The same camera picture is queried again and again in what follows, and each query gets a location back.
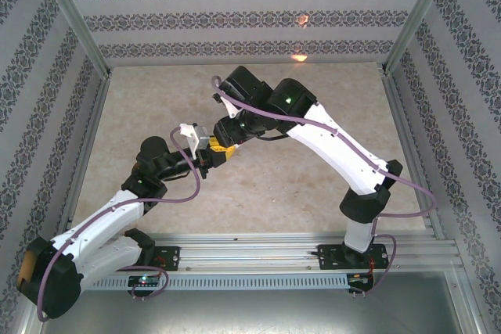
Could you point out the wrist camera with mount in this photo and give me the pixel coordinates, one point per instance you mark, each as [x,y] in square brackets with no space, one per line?
[231,109]
[201,138]

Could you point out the aluminium rail beam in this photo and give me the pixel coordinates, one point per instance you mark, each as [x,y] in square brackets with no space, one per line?
[250,252]

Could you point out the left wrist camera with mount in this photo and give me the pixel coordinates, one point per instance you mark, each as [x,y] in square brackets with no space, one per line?
[201,138]

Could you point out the aluminium side rail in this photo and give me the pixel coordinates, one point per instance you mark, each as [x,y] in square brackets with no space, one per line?
[401,115]
[89,146]

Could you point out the grey metal sheet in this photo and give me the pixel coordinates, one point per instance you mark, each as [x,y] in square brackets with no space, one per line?
[250,314]

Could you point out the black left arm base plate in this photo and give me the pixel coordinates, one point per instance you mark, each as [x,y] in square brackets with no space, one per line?
[168,257]

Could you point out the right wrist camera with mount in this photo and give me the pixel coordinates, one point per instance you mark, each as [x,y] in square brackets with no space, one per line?
[231,109]

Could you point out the aluminium frame post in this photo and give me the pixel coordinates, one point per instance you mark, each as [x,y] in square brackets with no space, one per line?
[70,13]
[420,13]

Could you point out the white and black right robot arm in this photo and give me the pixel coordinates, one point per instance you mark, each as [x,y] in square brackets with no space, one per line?
[344,154]

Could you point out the small circuit board green light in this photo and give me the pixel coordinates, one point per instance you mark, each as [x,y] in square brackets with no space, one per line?
[145,280]

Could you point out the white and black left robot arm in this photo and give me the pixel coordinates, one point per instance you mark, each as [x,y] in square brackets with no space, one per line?
[113,259]

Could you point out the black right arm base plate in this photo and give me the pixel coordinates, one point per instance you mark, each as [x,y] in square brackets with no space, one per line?
[332,257]

